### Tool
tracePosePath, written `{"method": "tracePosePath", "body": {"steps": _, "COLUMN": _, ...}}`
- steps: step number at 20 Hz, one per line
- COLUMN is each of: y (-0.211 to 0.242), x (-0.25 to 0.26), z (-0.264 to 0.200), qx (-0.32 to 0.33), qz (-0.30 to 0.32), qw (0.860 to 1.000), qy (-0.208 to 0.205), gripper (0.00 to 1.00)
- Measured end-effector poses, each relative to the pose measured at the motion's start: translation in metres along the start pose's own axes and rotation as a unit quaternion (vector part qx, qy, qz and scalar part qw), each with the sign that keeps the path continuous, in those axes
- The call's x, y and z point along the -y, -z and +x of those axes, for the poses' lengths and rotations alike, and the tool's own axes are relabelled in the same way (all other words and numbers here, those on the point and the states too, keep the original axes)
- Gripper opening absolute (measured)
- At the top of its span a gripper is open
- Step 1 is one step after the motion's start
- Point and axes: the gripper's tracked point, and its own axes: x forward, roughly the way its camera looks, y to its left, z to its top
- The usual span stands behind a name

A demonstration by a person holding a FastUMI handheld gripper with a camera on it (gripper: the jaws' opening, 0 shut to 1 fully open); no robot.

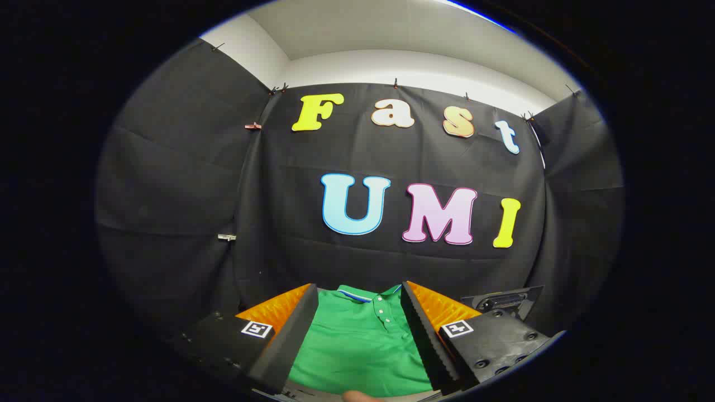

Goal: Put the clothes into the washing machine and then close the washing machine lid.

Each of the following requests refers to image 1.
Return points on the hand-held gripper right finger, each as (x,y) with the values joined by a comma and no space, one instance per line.
(427,340)

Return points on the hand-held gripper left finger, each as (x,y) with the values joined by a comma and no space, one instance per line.
(290,340)

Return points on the green polo shirt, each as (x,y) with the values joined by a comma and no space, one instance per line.
(357,346)

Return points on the dark washing machine lid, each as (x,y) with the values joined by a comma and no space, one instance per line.
(505,301)

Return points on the silver clip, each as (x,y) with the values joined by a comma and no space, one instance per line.
(227,237)

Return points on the red clip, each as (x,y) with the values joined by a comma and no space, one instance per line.
(252,126)

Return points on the row of black clips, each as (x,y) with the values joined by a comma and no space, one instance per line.
(395,84)

